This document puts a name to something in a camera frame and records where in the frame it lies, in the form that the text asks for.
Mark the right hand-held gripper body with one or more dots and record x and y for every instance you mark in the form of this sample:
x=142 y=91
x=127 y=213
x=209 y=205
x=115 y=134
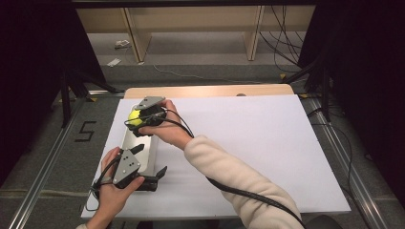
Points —
x=152 y=111

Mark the person's left hand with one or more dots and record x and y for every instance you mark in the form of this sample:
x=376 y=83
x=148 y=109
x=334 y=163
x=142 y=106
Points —
x=111 y=197

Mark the white foam board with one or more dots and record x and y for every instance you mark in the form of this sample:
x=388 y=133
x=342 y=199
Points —
x=248 y=143

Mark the black metal stand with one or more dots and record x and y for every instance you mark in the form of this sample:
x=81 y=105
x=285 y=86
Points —
x=76 y=92
x=318 y=79

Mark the yellow tennis ball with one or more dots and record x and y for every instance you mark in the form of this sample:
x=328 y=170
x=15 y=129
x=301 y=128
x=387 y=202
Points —
x=135 y=117

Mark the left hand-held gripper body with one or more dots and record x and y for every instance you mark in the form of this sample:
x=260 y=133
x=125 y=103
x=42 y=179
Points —
x=127 y=168

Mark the wooden shelf unit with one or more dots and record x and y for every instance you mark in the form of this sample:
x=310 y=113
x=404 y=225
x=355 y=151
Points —
x=191 y=22

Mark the aluminium floor rail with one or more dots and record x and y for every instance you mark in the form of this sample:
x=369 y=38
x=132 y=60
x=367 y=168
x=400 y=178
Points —
x=347 y=159
x=41 y=171

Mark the white paper scrap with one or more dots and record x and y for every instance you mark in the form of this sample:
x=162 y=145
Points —
x=113 y=62
x=122 y=43

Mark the black curtain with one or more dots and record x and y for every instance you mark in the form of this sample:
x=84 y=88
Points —
x=35 y=63
x=366 y=79

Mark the person's right hand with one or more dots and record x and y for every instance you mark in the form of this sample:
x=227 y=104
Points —
x=167 y=129

